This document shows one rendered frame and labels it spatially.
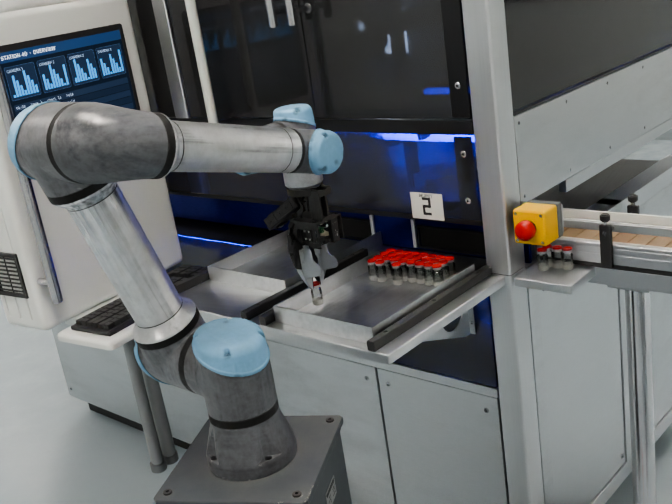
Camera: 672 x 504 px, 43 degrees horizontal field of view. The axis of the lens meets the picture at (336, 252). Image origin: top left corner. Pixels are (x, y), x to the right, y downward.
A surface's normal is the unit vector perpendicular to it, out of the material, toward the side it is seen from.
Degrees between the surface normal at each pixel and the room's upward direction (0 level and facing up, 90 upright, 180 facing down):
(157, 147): 92
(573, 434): 90
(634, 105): 90
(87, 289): 90
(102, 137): 72
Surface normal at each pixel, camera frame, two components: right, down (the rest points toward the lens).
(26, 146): -0.68, 0.21
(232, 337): -0.05, -0.91
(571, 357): 0.74, 0.11
